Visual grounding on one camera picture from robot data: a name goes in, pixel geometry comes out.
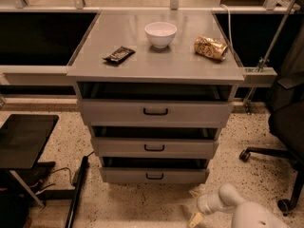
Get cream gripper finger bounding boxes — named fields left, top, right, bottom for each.
left=189, top=188, right=202, bottom=198
left=188, top=212, right=204, bottom=228

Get grey bottom drawer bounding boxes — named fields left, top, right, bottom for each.
left=100, top=157, right=209, bottom=183

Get grey drawer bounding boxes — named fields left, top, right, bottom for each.
left=100, top=157, right=209, bottom=183
left=77, top=82, right=232, bottom=128
left=91, top=126, right=219, bottom=159

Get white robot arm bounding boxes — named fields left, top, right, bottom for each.
left=188, top=182, right=291, bottom=228

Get grey middle drawer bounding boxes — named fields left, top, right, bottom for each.
left=91, top=126, right=219, bottom=159

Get grey metal drawer cabinet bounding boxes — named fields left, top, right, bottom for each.
left=66, top=9, right=247, bottom=176

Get grey top drawer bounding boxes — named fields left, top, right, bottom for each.
left=77, top=82, right=232, bottom=128

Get black office chair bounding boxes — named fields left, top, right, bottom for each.
left=239, top=27, right=304, bottom=215

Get black pole on floor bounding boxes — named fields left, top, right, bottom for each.
left=65, top=156, right=88, bottom=228

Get crushed gold soda can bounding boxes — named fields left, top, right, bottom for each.
left=194, top=35, right=228, bottom=61

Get metal diagonal rod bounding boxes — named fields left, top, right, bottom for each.
left=243, top=0, right=296, bottom=114

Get dark chocolate bar wrapper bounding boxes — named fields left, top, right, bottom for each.
left=104, top=47, right=135, bottom=64

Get white ceramic bowl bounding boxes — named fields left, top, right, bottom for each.
left=144, top=22, right=177, bottom=48

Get black side table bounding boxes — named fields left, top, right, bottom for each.
left=0, top=114, right=59, bottom=208

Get floor cables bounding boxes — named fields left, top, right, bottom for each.
left=34, top=150, right=95, bottom=198

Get white cable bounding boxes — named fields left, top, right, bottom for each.
left=219, top=4, right=236, bottom=57

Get grey aluminium frame rail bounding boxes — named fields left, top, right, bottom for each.
left=0, top=66, right=72, bottom=86

